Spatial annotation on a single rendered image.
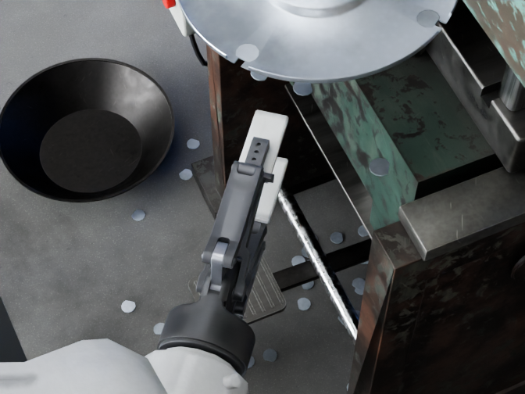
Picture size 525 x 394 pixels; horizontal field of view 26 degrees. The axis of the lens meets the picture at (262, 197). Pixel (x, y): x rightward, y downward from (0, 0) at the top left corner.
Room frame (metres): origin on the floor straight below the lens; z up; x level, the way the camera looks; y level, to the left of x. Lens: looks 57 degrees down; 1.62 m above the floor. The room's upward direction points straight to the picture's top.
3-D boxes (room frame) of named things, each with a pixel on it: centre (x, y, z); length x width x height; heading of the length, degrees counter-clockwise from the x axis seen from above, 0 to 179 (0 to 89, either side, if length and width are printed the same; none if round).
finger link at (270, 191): (0.57, 0.00, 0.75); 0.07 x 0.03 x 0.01; 165
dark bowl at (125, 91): (1.13, 0.30, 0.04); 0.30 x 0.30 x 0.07
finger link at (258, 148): (0.54, 0.01, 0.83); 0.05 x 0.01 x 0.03; 165
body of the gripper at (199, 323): (0.42, 0.04, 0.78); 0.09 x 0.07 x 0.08; 165
